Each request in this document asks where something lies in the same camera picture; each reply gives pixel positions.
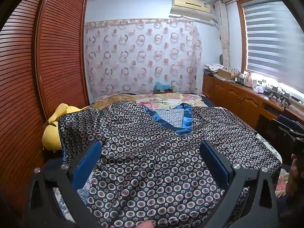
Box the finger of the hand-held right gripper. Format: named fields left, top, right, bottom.
left=273, top=115, right=298, bottom=144

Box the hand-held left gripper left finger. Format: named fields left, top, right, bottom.
left=24, top=140, right=105, bottom=228

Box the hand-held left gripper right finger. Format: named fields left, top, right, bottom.
left=199, top=140, right=279, bottom=228

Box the navy circle-print satin top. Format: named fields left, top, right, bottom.
left=58, top=101, right=283, bottom=228

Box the person's right hand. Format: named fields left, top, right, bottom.
left=286, top=154, right=304, bottom=196

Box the blue white floral sheet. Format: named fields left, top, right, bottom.
left=53, top=185, right=89, bottom=219

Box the black desk gadget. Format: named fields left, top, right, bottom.
left=265, top=85, right=291, bottom=107

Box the yellow plush toy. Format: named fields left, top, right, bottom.
left=42, top=103, right=82, bottom=151

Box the pink kettle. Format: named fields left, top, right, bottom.
left=244, top=71, right=254, bottom=87

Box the wooden sideboard cabinet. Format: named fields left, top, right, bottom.
left=202, top=74, right=304, bottom=133

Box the cardboard box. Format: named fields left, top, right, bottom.
left=217, top=68, right=239, bottom=81

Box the striped window blind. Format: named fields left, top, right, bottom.
left=243, top=0, right=304, bottom=93

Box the blue box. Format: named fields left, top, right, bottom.
left=153, top=82, right=174, bottom=94

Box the folded patterned cloth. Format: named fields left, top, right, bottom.
left=204, top=63, right=226, bottom=74

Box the beige window curtain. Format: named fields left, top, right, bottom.
left=215, top=0, right=232, bottom=68

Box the wooden louvered wardrobe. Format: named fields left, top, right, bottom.
left=0, top=0, right=91, bottom=219

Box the white air conditioner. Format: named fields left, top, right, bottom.
left=170, top=0, right=214, bottom=22

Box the ring-print wall curtain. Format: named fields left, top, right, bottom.
left=84, top=18, right=202, bottom=98

